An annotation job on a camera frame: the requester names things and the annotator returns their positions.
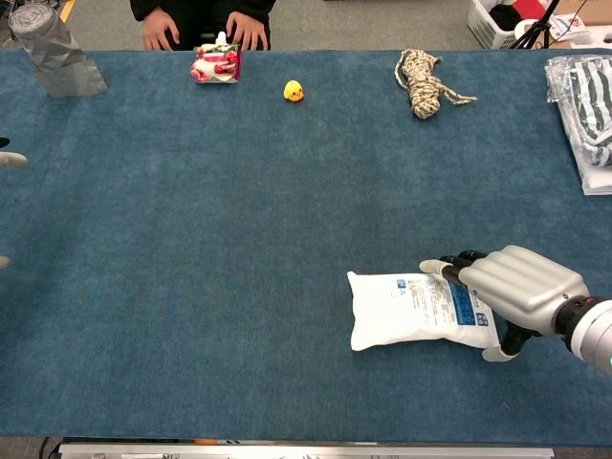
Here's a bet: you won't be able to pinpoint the person's right hand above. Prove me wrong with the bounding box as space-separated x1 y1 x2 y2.
142 9 181 52

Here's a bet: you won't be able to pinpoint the person in black clothes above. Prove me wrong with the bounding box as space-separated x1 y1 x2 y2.
129 0 277 52

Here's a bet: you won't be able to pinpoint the yellow rubber duck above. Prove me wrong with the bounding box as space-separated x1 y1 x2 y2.
282 79 305 104

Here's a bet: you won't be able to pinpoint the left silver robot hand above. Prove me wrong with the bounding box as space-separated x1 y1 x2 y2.
0 138 29 270

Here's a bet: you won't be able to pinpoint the red white snack pouch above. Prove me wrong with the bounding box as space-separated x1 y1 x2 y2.
189 31 244 85

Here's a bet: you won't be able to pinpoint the striped clothes in clear bag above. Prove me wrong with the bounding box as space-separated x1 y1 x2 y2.
544 55 612 196

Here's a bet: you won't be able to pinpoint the blue felt table cloth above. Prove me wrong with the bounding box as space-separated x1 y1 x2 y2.
0 49 612 449

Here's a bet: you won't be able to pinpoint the cardboard box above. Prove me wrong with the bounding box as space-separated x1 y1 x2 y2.
549 0 612 49

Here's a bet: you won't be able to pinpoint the white blue plastic packet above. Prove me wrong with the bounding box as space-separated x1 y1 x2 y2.
346 270 502 353

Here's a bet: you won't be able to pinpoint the black tripod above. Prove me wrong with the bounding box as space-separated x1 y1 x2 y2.
510 0 561 51

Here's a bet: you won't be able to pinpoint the beige rope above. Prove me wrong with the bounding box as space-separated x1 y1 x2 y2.
394 48 478 120

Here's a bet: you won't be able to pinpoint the person's left hand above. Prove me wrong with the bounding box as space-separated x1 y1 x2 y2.
224 10 270 52

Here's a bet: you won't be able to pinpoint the white plastic basket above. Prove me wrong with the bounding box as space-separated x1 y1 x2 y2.
467 0 544 51

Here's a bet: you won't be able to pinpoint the aluminium rail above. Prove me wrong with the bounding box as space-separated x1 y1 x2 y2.
57 442 556 459

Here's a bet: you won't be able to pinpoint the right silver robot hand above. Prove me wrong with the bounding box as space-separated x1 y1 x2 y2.
419 245 592 363

